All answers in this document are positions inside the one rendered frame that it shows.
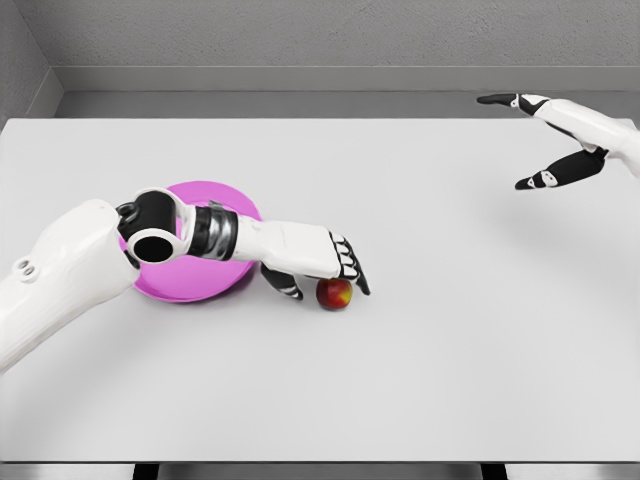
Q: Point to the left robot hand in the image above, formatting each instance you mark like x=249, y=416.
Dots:
x=305, y=250

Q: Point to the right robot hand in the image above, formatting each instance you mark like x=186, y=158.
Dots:
x=570, y=117

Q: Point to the red apple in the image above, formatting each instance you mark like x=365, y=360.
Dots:
x=334, y=294

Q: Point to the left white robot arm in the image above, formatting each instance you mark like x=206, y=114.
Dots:
x=75, y=260

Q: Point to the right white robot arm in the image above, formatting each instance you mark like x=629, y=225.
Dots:
x=632, y=150

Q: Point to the pink plate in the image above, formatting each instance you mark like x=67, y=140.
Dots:
x=210, y=277

